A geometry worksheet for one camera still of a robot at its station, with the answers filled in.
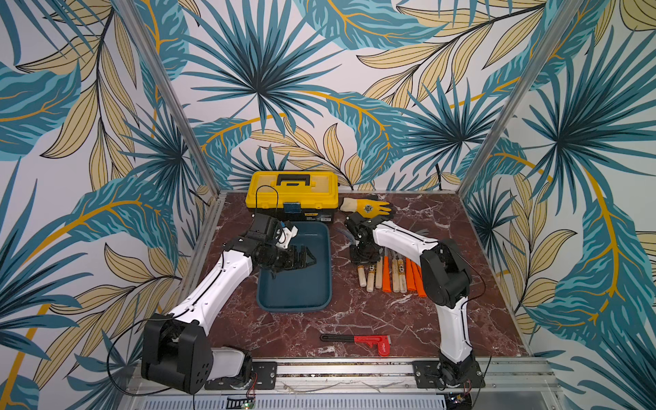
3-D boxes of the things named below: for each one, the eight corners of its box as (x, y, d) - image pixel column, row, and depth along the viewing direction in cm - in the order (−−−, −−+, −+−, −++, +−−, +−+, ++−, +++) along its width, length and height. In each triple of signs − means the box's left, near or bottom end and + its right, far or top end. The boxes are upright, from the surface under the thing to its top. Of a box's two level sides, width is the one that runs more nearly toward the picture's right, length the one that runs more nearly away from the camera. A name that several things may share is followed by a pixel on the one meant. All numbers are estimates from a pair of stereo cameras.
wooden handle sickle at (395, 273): (392, 292, 92) (393, 289, 91) (391, 257, 101) (392, 254, 100) (398, 292, 92) (400, 290, 90) (397, 258, 101) (398, 255, 99)
